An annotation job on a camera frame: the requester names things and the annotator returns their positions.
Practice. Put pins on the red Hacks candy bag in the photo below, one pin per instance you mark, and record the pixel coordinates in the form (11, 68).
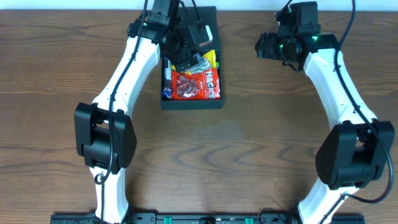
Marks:
(198, 86)

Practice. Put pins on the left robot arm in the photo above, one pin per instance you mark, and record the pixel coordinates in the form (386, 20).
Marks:
(105, 137)

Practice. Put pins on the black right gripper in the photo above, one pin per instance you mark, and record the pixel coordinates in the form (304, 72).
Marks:
(263, 45)

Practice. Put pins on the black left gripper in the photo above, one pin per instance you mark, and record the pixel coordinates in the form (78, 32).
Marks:
(186, 62)

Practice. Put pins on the yellow Hacks candy bag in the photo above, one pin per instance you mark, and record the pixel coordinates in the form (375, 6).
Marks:
(209, 62)

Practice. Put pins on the blue Eclipse mints tin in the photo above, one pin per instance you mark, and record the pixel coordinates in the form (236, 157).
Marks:
(194, 61)

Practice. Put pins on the dark green box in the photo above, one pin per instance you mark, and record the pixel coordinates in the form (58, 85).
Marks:
(210, 18)

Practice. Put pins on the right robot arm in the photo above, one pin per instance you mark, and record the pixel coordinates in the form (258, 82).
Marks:
(357, 148)

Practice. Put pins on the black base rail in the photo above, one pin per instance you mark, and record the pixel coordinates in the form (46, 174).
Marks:
(151, 218)

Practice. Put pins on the dark blue chocolate bar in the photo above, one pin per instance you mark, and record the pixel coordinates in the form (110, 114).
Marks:
(167, 68)

